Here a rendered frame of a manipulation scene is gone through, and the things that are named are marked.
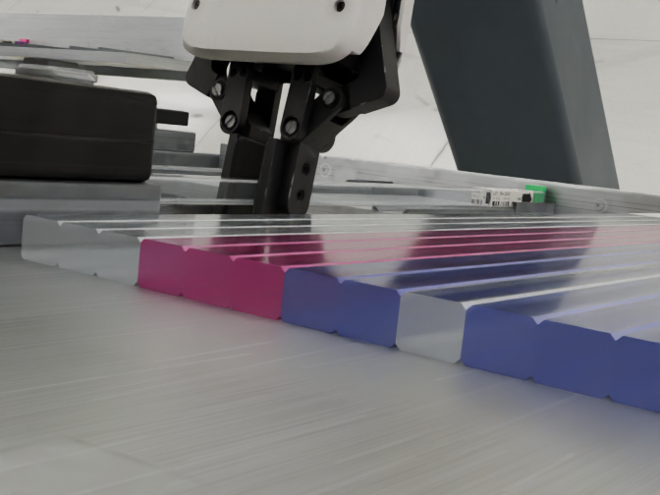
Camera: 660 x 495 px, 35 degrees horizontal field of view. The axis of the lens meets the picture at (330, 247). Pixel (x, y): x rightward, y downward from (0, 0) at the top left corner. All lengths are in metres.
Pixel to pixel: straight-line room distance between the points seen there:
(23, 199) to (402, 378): 0.15
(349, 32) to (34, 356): 0.30
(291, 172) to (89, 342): 0.29
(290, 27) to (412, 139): 1.64
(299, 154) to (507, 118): 0.85
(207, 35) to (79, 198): 0.20
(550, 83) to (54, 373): 1.12
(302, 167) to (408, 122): 1.68
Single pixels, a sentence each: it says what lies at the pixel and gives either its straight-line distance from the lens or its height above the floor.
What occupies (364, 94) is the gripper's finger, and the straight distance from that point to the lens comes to 0.45.
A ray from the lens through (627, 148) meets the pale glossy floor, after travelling 1.92.
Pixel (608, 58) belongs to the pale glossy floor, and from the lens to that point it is 2.16.
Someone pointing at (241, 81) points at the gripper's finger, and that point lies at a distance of 0.49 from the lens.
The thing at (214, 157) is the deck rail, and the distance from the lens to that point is 0.90.
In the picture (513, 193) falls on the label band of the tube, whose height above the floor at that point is 0.77.
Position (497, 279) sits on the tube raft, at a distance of 0.23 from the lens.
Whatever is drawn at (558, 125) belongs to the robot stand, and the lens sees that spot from 1.29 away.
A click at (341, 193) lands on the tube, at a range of 0.52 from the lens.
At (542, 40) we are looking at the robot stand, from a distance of 1.22.
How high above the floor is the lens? 1.20
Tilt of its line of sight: 39 degrees down
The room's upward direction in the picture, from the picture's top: 25 degrees counter-clockwise
